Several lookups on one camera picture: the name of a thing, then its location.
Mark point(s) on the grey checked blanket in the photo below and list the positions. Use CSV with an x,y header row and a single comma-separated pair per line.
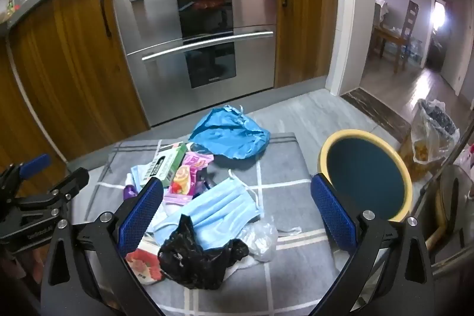
x,y
281,190

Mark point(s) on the yellow pan with grey lid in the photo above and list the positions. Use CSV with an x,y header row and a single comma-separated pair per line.
x,y
450,205

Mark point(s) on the clear water bottles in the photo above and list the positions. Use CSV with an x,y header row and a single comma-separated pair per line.
x,y
413,51

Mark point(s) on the chrome storage rack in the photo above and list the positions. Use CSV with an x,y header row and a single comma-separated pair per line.
x,y
450,266

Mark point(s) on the trash can with clear liner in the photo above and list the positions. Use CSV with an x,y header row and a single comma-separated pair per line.
x,y
426,142

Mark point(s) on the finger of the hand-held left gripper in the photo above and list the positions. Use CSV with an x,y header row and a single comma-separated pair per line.
x,y
35,163
70,182

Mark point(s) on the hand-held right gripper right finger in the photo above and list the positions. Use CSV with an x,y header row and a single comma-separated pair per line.
x,y
333,216

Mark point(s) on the stainless steel drawer appliance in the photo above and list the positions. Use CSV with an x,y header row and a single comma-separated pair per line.
x,y
155,42

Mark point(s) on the blue bin with yellow rim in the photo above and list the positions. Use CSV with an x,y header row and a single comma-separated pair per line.
x,y
363,175

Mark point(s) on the small purple bottle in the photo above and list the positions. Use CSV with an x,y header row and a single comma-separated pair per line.
x,y
129,192

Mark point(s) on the clear plastic bag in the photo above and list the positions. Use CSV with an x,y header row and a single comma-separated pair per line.
x,y
263,238

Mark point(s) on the black plastic bag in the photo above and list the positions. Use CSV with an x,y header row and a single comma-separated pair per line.
x,y
196,260

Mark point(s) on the narrow wooden cabinet door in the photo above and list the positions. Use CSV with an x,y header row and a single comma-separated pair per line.
x,y
307,23

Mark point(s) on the white interior door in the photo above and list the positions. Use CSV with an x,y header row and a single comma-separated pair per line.
x,y
455,42

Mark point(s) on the light blue packet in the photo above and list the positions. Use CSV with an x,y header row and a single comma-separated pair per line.
x,y
139,175

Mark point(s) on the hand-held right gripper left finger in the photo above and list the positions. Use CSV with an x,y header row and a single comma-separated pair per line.
x,y
142,216

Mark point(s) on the blue plastic bag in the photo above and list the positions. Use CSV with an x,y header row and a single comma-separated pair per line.
x,y
229,132

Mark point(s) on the blue face mask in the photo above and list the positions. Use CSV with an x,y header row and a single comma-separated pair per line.
x,y
222,206

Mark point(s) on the pink snack packet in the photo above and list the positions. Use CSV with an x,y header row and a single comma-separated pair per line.
x,y
187,179

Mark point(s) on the green and white box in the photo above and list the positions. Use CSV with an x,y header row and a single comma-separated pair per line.
x,y
166,164

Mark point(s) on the red and white packet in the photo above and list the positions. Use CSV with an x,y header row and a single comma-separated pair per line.
x,y
142,262

